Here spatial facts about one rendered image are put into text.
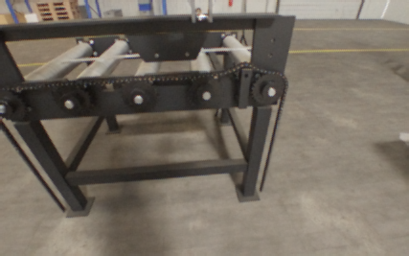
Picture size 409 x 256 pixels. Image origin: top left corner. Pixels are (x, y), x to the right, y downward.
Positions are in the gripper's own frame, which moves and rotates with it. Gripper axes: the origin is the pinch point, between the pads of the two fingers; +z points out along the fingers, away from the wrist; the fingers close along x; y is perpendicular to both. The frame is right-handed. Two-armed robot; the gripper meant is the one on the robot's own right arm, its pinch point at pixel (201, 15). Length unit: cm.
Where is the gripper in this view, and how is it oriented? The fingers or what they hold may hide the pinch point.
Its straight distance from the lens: 80.6
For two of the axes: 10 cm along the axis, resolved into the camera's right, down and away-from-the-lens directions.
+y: 1.0, 5.8, -8.1
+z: 0.1, 8.1, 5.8
